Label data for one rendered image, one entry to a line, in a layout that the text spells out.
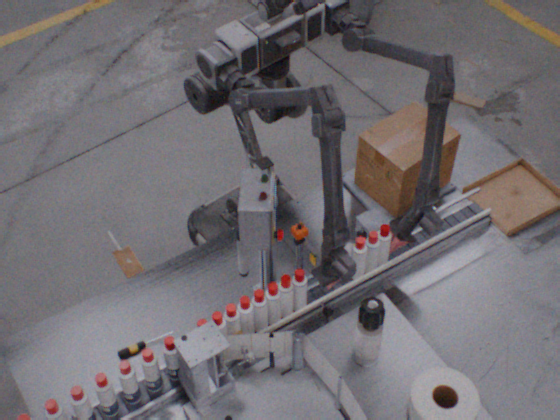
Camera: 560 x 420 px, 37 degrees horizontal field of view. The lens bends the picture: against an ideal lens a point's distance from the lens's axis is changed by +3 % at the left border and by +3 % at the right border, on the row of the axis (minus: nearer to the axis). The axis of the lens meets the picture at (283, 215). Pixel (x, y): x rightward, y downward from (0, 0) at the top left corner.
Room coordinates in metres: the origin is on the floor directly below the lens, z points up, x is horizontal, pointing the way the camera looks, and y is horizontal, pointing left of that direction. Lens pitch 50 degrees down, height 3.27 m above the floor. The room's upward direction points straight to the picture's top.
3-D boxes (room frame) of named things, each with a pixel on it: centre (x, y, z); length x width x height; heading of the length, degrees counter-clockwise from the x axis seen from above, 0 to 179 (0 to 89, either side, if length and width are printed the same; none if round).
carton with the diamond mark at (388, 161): (2.20, -0.47, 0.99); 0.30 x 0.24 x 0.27; 129
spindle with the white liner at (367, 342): (1.40, -0.27, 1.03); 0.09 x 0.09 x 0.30
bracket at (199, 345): (1.29, 0.25, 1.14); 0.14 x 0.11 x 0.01; 122
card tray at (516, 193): (2.13, -0.90, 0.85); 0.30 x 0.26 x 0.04; 122
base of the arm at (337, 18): (2.44, -0.23, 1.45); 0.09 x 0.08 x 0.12; 128
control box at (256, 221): (1.61, 0.08, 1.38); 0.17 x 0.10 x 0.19; 177
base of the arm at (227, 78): (2.13, 0.17, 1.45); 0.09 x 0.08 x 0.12; 128
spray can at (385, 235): (1.78, -0.35, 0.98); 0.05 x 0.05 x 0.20
